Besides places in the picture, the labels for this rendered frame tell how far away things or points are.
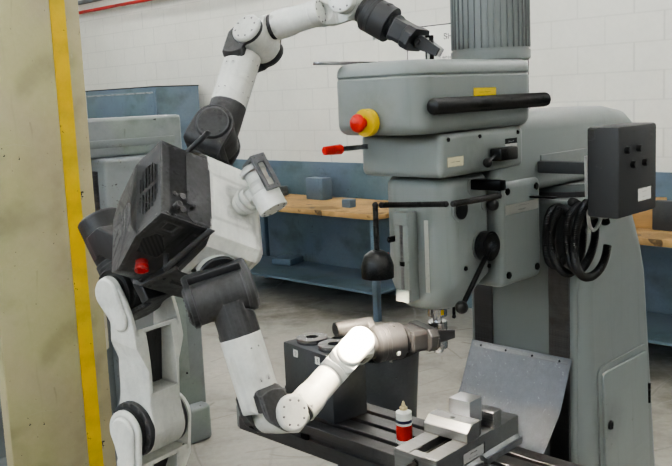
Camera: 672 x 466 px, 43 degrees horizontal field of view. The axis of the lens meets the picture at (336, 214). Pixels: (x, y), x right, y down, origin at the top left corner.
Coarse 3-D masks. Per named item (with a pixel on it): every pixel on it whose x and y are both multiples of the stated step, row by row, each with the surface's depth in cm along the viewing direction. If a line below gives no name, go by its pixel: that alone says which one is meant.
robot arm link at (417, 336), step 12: (384, 324) 203; (396, 324) 203; (408, 324) 209; (420, 324) 208; (396, 336) 200; (408, 336) 203; (420, 336) 202; (432, 336) 202; (396, 348) 200; (408, 348) 203; (420, 348) 203; (432, 348) 203
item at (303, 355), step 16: (304, 336) 245; (320, 336) 244; (288, 352) 244; (304, 352) 237; (320, 352) 233; (288, 368) 244; (304, 368) 238; (288, 384) 246; (352, 384) 234; (336, 400) 230; (352, 400) 234; (320, 416) 235; (336, 416) 231; (352, 416) 235
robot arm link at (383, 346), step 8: (352, 320) 202; (360, 320) 202; (368, 320) 203; (336, 328) 200; (344, 328) 200; (368, 328) 202; (376, 328) 200; (384, 328) 201; (336, 336) 200; (376, 336) 200; (384, 336) 199; (376, 344) 199; (384, 344) 198; (392, 344) 199; (376, 352) 199; (384, 352) 199; (392, 352) 200; (368, 360) 201; (376, 360) 201; (384, 360) 201
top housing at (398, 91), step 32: (352, 64) 190; (384, 64) 183; (416, 64) 179; (448, 64) 185; (480, 64) 194; (512, 64) 203; (352, 96) 190; (384, 96) 183; (416, 96) 180; (448, 96) 185; (384, 128) 184; (416, 128) 181; (448, 128) 187; (480, 128) 197
